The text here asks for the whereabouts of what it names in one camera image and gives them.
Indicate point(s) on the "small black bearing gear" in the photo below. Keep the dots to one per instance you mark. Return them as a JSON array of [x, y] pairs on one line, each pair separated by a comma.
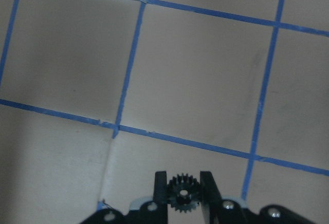
[[183, 193]]

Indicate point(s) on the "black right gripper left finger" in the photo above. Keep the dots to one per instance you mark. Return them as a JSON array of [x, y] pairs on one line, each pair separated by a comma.
[[160, 197]]

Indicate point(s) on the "brown paper table cover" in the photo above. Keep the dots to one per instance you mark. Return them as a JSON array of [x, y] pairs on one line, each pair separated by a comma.
[[98, 95]]

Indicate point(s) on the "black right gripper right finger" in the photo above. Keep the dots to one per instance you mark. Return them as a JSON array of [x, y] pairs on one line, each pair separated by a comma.
[[211, 198]]

